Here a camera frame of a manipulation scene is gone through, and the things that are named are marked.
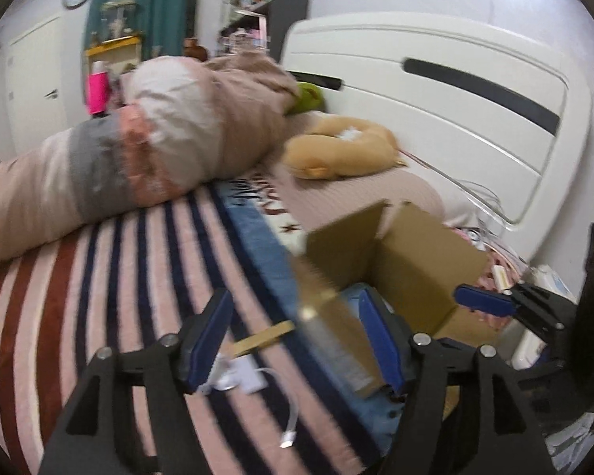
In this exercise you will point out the light blue square box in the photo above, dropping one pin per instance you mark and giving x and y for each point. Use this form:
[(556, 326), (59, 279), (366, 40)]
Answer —
[(372, 310)]

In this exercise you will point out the rolled pink grey duvet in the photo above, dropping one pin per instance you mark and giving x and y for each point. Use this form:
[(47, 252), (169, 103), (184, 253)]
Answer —
[(183, 123)]

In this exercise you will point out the white door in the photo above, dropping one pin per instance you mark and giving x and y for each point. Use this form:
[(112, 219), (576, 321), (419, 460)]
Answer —
[(33, 85)]

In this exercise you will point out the white bed headboard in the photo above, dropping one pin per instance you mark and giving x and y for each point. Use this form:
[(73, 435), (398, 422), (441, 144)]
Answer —
[(503, 117)]

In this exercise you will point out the magenta bag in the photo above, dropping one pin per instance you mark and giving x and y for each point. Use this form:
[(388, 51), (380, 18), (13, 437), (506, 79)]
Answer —
[(98, 90)]

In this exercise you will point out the striped pink navy blanket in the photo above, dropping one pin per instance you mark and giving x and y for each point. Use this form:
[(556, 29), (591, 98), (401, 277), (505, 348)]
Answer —
[(129, 280)]

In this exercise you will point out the brown cardboard box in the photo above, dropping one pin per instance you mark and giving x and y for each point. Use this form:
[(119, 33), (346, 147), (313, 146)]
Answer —
[(414, 263)]

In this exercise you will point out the white contact lens case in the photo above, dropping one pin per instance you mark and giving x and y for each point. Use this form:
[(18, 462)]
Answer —
[(222, 376)]

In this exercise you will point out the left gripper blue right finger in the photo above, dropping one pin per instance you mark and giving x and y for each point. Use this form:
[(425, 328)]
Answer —
[(393, 354)]

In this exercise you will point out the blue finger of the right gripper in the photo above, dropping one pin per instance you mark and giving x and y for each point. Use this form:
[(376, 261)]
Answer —
[(476, 299)]

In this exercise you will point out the green plush toy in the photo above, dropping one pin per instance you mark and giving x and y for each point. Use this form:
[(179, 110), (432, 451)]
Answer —
[(310, 98)]

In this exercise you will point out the tan plush toy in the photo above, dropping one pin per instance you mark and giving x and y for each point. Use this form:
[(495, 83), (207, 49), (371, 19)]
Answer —
[(340, 147)]

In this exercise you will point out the pink ribbed pillow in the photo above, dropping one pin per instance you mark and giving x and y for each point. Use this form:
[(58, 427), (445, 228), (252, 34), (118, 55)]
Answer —
[(315, 203)]

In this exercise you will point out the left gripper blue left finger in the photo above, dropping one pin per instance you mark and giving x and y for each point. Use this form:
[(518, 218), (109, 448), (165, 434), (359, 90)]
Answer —
[(201, 338)]

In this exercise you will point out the yellow top cabinet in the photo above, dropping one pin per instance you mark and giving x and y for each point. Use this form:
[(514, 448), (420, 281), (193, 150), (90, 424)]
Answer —
[(117, 54)]

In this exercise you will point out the black wall shelf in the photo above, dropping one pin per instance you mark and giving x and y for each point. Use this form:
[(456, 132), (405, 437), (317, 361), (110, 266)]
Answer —
[(258, 23)]

